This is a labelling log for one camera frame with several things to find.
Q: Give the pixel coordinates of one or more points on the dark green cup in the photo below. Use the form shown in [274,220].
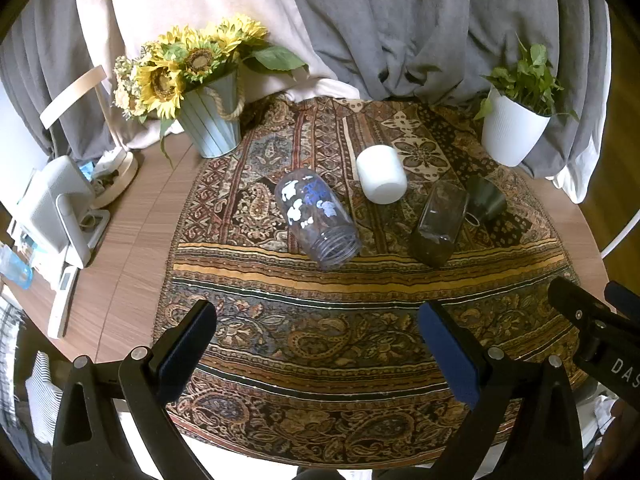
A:
[485,197]

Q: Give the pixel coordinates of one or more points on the white device on stand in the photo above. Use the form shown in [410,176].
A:
[50,200]

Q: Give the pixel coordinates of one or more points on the clear glass cup flower print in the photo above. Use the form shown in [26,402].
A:
[312,217]

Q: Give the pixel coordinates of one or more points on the grey curtain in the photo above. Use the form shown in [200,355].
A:
[425,25]

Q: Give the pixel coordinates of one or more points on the white ribbed plant pot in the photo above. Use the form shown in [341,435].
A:
[512,127]

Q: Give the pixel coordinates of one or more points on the white remote control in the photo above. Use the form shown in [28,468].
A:
[64,300]

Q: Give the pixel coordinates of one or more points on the round wooden tray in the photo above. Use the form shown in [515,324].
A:
[122,177]

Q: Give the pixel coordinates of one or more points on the patterned paisley table cloth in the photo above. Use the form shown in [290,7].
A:
[310,320]

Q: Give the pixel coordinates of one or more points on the blue plastic item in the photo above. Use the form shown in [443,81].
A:
[15,270]

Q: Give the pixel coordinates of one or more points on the white cup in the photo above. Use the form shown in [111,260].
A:
[382,175]

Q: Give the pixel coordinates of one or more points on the white sheet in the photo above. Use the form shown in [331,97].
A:
[582,180]

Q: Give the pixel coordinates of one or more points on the sunflower bouquet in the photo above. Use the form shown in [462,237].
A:
[170,67]

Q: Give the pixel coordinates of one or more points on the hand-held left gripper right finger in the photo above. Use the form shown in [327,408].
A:
[450,355]

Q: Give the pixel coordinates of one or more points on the smoky clear glass cup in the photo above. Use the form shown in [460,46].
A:
[440,225]

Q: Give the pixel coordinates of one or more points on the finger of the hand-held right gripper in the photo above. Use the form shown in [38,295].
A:
[622,297]
[575,305]

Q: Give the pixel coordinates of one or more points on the green potted plant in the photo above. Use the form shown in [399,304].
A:
[530,77]

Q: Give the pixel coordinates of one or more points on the white curved tube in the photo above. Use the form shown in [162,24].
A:
[625,235]

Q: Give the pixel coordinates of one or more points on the striped cloth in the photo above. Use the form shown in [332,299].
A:
[42,400]

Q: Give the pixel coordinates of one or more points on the light wooden chair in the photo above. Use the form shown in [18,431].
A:
[72,95]

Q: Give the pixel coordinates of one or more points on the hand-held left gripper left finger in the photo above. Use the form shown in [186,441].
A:
[186,346]

